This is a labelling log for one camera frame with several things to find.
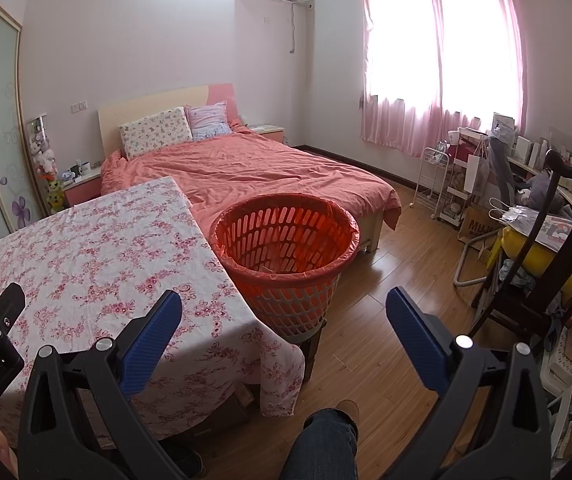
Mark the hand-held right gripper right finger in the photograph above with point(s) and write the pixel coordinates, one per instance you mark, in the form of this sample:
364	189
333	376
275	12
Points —
415	340

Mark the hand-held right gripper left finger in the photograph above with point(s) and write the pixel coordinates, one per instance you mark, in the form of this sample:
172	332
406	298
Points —
151	345

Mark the basket with orange liner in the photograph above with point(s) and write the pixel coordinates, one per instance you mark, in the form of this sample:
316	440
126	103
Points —
286	305

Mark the white tubular rack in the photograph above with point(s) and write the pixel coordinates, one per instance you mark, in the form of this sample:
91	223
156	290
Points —
457	270

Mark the pink floral tablecloth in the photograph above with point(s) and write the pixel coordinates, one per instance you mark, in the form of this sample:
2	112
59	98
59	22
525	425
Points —
116	270

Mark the brown shoe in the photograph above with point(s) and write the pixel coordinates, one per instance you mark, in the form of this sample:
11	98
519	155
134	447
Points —
349	407

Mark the dark brown stool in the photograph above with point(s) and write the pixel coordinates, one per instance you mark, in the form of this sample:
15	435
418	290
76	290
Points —
313	355

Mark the cardboard box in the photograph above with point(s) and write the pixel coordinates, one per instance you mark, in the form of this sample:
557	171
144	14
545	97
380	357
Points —
236	405

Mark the dark shoe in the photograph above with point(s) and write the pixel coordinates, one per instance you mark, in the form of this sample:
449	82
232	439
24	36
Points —
188	462

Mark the brown paper bag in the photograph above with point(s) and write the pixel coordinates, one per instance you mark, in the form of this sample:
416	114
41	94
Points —
475	225

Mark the green yellow plush toy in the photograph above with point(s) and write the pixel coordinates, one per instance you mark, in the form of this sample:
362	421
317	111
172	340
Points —
55	195

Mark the person's leg in jeans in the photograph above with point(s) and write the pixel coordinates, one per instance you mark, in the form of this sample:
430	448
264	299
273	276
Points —
316	450

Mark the pink white nightstand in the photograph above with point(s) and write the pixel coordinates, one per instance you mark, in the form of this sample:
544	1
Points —
83	187
270	136

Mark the white shelf trolley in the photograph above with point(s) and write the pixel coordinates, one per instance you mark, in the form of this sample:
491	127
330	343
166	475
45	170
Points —
453	192

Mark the white plush toy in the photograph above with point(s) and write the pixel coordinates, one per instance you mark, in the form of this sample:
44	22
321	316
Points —
43	157

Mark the white mug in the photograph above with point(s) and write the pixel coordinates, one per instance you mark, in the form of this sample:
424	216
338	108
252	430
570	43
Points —
85	167

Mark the white paper bag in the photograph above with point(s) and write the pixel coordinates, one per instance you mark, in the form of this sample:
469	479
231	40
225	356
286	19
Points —
475	175

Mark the white printed plastic bag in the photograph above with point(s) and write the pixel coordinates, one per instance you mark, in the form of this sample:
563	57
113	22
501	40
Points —
560	230

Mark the dark wooden chair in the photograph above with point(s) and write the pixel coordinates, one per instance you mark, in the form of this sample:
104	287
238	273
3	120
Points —
571	240

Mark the grey plush toy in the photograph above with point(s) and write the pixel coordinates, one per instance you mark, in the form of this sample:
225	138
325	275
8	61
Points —
540	192

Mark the red box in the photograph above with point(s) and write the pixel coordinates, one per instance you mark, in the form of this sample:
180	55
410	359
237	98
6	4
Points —
465	152

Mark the coral pink duvet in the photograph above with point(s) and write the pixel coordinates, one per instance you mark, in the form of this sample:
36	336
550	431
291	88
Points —
266	170

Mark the floral pillow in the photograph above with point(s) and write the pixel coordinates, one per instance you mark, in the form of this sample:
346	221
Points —
155	131

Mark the pink sheer curtain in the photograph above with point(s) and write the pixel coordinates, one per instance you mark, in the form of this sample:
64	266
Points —
400	120

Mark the striped pillow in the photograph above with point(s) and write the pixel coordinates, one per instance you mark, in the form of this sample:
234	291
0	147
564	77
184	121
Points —
208	120

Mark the light wooden bed headboard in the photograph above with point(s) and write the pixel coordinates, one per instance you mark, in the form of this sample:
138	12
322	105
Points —
156	102

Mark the air conditioner pipe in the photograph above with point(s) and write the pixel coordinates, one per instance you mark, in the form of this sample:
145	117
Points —
293	27

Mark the wall switch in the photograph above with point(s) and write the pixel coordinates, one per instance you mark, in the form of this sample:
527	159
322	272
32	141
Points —
79	106

